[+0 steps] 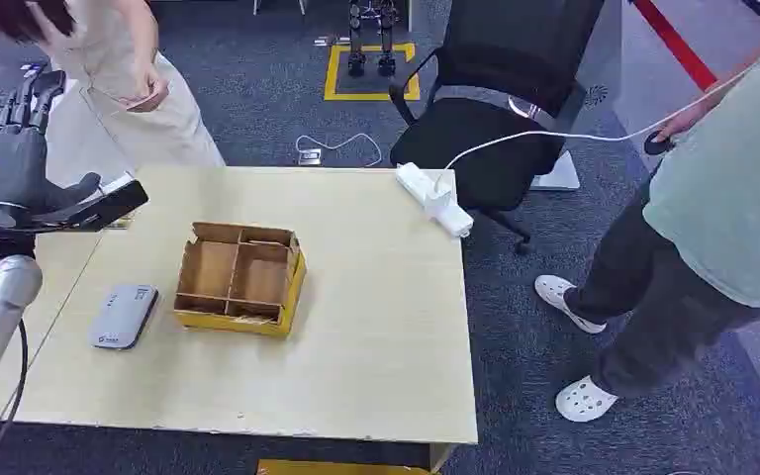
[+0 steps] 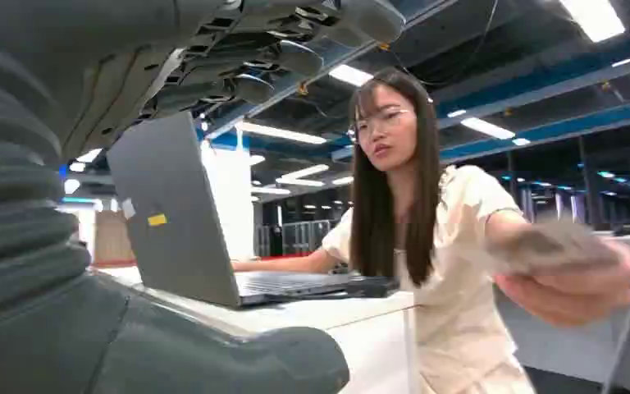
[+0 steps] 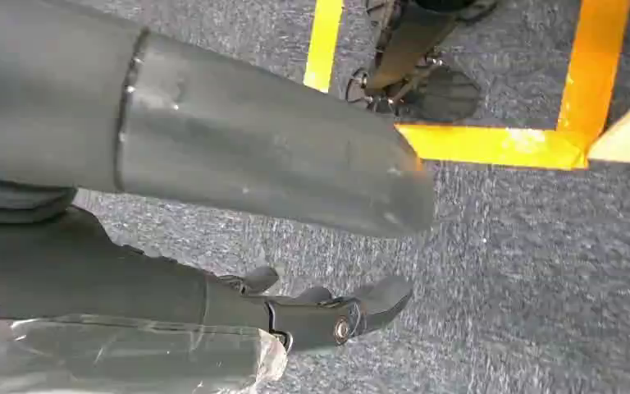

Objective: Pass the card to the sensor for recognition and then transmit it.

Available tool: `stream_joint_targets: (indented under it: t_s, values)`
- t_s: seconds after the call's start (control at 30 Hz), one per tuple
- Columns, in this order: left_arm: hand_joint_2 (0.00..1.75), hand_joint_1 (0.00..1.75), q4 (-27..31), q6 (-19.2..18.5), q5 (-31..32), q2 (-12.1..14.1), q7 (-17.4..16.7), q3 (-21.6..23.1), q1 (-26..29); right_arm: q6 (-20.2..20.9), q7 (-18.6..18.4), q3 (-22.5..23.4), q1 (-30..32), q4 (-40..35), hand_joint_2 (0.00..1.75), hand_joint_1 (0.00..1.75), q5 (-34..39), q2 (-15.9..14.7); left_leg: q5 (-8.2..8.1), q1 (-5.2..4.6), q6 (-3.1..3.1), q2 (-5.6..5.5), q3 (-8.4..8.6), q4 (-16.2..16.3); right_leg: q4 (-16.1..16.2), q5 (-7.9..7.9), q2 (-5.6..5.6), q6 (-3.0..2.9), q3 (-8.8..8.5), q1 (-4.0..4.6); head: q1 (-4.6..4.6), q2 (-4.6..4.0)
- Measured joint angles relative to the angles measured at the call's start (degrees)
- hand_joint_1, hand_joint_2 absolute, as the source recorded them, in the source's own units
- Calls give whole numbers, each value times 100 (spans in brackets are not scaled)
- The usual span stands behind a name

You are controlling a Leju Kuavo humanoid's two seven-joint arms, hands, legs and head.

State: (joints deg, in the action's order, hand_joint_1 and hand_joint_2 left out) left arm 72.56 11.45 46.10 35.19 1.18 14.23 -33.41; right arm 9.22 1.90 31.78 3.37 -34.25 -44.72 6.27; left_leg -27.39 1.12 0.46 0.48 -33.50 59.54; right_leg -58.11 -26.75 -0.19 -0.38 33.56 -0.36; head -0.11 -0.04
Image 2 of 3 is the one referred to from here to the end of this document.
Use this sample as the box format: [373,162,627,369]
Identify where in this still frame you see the person's left hand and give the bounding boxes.
[493,239,630,329]

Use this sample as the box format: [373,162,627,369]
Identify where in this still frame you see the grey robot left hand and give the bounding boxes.
[0,0,406,394]

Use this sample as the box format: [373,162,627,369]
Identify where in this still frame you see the stack of cards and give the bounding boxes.
[487,219,624,277]

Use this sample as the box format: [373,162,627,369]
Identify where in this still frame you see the person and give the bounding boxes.
[231,66,630,394]

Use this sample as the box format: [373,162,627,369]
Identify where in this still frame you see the ribbed grey left arm sleeve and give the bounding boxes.
[0,42,94,328]

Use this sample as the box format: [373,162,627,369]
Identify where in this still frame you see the grey laptop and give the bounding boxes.
[106,111,401,309]

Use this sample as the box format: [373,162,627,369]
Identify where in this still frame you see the ceiling light panel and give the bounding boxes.
[459,117,517,141]
[235,120,329,146]
[275,163,331,188]
[559,0,627,44]
[327,64,374,88]

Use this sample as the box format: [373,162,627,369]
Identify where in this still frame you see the brown wooden panel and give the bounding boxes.
[94,210,136,263]

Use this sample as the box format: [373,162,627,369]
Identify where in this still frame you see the white pillar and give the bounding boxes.
[200,127,256,263]

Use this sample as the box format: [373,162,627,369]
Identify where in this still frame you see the glasses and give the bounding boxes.
[346,108,418,144]

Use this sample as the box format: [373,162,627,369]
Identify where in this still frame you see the metal rack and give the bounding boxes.
[281,219,333,256]

